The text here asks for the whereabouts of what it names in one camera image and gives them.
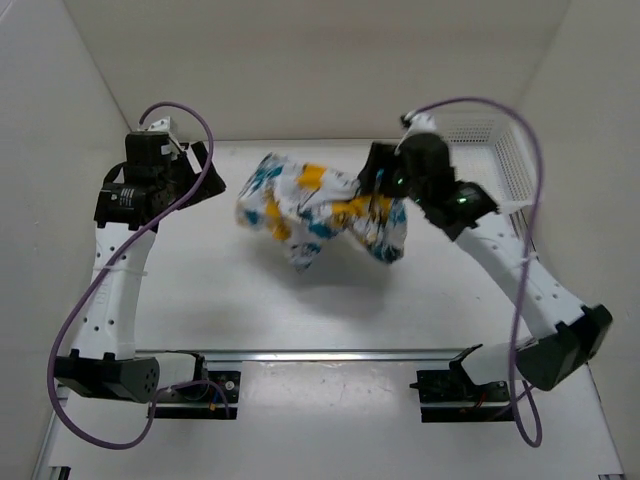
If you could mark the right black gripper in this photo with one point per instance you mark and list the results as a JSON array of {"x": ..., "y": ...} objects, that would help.
[{"x": 381, "y": 157}]

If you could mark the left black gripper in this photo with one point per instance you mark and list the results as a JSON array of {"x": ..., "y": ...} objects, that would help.
[{"x": 181, "y": 162}]

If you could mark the white yellow teal printed shorts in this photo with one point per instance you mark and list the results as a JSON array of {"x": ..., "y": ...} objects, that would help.
[{"x": 305, "y": 205}]

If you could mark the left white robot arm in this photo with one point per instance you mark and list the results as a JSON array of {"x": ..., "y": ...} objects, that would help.
[{"x": 102, "y": 362}]

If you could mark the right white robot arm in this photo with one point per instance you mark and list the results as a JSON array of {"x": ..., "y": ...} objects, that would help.
[{"x": 565, "y": 333}]

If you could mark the white perforated plastic basket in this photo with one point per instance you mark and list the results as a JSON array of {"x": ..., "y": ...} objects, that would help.
[{"x": 490, "y": 150}]

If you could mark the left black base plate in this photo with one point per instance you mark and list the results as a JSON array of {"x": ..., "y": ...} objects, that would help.
[{"x": 204, "y": 402}]

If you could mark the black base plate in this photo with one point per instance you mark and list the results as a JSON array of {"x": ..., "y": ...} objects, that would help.
[
  {"x": 445, "y": 398},
  {"x": 204, "y": 402}
]

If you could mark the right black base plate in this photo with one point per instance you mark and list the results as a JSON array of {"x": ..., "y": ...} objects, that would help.
[{"x": 445, "y": 398}]

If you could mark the aluminium frame rail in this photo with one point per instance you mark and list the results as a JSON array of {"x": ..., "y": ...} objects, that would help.
[{"x": 332, "y": 398}]

